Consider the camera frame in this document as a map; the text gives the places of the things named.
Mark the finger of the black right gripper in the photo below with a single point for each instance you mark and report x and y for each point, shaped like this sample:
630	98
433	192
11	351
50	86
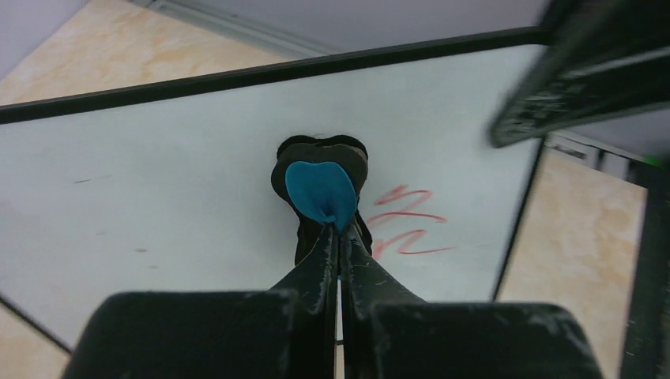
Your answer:
607	59

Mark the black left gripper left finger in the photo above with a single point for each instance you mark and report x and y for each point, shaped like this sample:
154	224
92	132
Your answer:
287	331

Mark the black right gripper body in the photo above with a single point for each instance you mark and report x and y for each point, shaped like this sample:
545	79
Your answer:
646	345

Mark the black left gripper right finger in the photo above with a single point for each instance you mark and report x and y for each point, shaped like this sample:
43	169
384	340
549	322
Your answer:
389	332

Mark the blue felt eraser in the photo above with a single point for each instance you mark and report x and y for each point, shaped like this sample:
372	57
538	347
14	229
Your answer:
321	179

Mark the black framed whiteboard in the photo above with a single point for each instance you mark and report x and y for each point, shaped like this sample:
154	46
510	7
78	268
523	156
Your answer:
166	186

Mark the right corner aluminium post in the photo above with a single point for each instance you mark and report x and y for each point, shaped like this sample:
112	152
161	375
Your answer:
232	25

